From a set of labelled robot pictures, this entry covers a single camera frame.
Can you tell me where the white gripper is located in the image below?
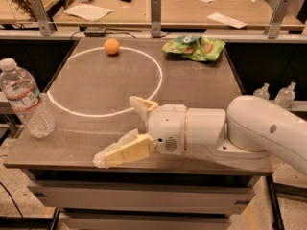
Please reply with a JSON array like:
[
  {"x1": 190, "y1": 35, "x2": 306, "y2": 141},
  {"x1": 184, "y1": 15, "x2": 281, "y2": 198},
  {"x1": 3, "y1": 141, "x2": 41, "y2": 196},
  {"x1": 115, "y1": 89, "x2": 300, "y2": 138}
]
[{"x1": 93, "y1": 96, "x2": 187, "y2": 169}]

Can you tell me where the clear plastic water bottle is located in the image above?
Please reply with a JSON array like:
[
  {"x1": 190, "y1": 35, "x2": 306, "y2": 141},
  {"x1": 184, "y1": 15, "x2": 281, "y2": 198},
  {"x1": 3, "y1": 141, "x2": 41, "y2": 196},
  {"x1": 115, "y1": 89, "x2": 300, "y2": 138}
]
[{"x1": 0, "y1": 58, "x2": 56, "y2": 138}]

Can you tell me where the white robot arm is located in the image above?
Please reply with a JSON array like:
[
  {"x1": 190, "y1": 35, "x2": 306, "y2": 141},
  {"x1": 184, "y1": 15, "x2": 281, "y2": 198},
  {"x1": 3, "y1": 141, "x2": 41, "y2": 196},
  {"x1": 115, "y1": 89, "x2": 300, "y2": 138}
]
[{"x1": 93, "y1": 95, "x2": 307, "y2": 175}]

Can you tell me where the green rice chip bag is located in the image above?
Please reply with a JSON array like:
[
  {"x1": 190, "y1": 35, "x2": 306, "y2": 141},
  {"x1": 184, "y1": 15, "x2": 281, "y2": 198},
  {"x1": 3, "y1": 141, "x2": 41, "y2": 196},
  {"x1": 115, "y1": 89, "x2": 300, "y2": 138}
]
[{"x1": 162, "y1": 35, "x2": 225, "y2": 62}]

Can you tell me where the clear sanitizer bottle left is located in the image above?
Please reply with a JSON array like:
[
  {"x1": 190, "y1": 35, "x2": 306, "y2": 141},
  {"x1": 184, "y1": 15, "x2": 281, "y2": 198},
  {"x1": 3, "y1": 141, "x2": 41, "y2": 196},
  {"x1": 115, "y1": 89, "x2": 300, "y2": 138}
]
[{"x1": 253, "y1": 83, "x2": 270, "y2": 100}]

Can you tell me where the clear sanitizer bottle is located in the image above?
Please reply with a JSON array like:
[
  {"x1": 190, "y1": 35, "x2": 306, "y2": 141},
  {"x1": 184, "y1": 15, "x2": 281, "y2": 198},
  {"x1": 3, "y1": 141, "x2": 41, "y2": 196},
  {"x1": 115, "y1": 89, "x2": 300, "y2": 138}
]
[
  {"x1": 274, "y1": 82, "x2": 296, "y2": 108},
  {"x1": 253, "y1": 83, "x2": 270, "y2": 100}
]

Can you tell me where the clear sanitizer bottle right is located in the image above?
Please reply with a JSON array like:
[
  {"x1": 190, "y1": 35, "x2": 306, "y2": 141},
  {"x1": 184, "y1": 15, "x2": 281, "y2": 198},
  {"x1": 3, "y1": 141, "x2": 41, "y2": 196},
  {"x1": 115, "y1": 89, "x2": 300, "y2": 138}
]
[{"x1": 274, "y1": 82, "x2": 296, "y2": 108}]

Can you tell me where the orange ball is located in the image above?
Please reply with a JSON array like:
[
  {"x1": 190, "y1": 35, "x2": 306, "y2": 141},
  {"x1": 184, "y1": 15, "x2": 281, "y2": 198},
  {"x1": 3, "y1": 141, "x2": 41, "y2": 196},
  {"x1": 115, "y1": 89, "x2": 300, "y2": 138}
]
[{"x1": 104, "y1": 38, "x2": 120, "y2": 55}]

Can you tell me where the black power adapter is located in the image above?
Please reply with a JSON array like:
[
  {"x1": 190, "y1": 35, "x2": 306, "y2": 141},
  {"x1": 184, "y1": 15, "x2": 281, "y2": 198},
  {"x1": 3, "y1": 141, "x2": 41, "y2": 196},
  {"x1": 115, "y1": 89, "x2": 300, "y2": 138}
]
[{"x1": 84, "y1": 28, "x2": 106, "y2": 37}]

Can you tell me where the white drawer front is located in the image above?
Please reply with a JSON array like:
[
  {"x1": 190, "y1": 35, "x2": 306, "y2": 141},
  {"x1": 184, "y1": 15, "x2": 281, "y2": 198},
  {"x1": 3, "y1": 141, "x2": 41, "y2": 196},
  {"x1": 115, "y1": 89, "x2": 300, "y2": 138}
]
[{"x1": 28, "y1": 181, "x2": 255, "y2": 214}]

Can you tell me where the white paper sheet left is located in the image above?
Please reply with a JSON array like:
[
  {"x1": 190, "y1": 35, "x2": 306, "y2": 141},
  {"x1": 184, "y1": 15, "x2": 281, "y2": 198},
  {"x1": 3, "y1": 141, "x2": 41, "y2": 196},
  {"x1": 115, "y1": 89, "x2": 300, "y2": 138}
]
[{"x1": 64, "y1": 4, "x2": 113, "y2": 22}]

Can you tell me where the white paper sheet right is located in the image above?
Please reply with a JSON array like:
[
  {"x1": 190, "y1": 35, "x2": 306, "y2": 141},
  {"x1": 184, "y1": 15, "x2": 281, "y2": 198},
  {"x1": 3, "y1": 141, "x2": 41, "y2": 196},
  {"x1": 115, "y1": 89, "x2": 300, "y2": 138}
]
[{"x1": 208, "y1": 12, "x2": 247, "y2": 29}]

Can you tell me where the middle metal bracket post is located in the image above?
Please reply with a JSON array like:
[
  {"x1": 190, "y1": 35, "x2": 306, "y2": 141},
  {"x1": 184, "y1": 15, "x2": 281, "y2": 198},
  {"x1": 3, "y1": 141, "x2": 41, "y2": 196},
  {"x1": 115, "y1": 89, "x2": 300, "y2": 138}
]
[{"x1": 151, "y1": 0, "x2": 161, "y2": 38}]

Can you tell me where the metal bracket post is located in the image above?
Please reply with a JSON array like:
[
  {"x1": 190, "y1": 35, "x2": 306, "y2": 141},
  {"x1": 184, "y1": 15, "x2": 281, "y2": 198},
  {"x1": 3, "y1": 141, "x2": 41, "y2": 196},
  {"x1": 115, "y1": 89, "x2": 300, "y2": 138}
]
[
  {"x1": 151, "y1": 0, "x2": 161, "y2": 38},
  {"x1": 29, "y1": 0, "x2": 55, "y2": 36},
  {"x1": 264, "y1": 0, "x2": 292, "y2": 39}
]

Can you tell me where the left metal bracket post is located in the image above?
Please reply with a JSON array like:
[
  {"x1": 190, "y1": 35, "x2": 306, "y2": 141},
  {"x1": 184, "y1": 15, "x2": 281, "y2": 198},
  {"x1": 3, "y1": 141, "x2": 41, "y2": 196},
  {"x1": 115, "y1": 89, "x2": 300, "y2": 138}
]
[{"x1": 29, "y1": 0, "x2": 55, "y2": 36}]

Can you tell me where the black floor cable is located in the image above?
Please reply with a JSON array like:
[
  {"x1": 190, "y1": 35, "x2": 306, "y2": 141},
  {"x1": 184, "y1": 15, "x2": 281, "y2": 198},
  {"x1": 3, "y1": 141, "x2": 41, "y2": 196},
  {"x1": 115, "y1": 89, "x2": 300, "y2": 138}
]
[{"x1": 0, "y1": 180, "x2": 27, "y2": 230}]

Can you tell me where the right metal bracket post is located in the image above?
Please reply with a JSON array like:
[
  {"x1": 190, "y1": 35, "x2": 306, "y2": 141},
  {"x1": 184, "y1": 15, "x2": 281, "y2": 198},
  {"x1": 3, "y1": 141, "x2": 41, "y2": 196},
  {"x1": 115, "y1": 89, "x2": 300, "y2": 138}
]
[{"x1": 264, "y1": 0, "x2": 292, "y2": 39}]

